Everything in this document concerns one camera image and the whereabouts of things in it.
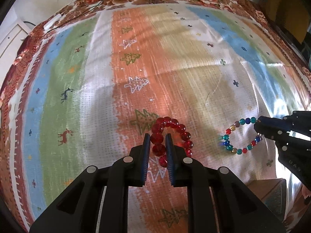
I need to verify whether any multicolour glass bead bracelet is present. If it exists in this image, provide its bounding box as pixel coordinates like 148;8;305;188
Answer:
219;116;264;155

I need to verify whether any silver metal tin box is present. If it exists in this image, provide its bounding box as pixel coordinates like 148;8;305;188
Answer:
248;178;287;221

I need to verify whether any dark red bead bracelet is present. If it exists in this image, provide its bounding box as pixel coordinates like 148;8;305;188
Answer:
150;116;195;168

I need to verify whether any person's right hand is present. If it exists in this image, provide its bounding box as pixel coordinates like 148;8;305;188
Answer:
301;186;311;205

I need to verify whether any brown hanging jacket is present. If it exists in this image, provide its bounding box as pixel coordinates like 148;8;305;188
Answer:
265;0;310;44

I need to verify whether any white charger adapter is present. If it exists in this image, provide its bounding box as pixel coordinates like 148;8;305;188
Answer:
43;14;62;30

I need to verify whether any white cabinet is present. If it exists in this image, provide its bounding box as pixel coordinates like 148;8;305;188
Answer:
0;19;31;85

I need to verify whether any black cable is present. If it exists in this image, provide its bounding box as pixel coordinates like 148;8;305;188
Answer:
46;0;116;33

